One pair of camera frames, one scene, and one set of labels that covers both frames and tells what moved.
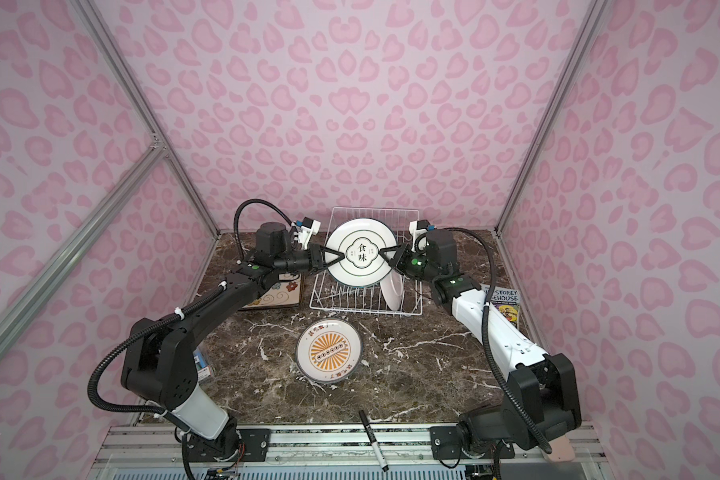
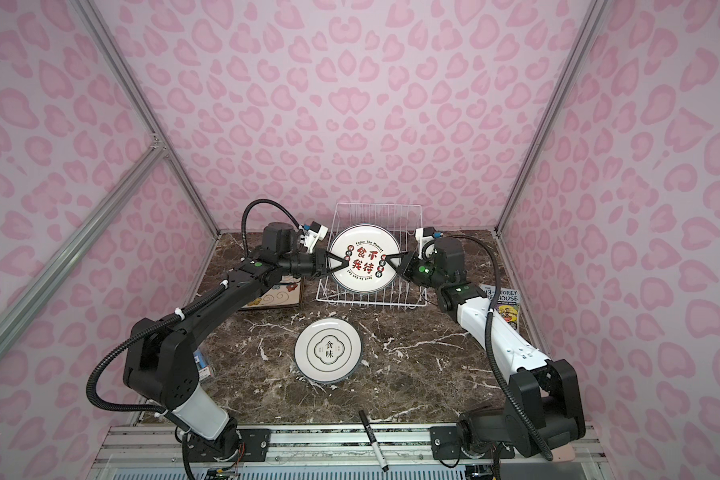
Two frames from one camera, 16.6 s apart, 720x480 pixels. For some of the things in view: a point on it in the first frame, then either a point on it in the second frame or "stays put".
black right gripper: x=403 y=252 stays put
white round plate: x=392 y=288 → x=366 y=248
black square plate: x=285 y=292 stays put
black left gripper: x=317 y=259 stays put
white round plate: x=361 y=241 → x=328 y=350
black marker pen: x=374 y=440 stays put
